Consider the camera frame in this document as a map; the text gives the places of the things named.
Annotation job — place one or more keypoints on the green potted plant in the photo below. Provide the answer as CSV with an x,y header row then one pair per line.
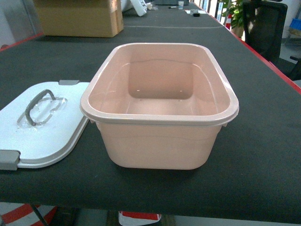
x,y
235,8

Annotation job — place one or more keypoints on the red metal table frame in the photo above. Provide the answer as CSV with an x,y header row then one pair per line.
x,y
270,63

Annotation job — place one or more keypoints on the pink plastic storage box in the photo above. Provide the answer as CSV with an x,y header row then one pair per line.
x,y
160,105

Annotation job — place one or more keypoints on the red white striped bollard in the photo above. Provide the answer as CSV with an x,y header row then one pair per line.
x,y
21,214

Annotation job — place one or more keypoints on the white paper cup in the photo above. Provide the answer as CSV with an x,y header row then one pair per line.
x,y
180,5

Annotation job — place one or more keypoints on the dark grey table mat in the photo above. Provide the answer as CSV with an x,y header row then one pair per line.
x,y
253,171

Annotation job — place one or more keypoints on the white box lid grey handle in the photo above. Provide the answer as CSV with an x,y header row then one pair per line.
x,y
42,125

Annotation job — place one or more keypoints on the brown cardboard box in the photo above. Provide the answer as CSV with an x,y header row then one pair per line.
x,y
80,18

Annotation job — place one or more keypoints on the red white traffic cone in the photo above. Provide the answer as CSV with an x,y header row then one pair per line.
x,y
228,21

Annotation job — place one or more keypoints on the black office chair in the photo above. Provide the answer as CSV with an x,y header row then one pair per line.
x,y
263,23

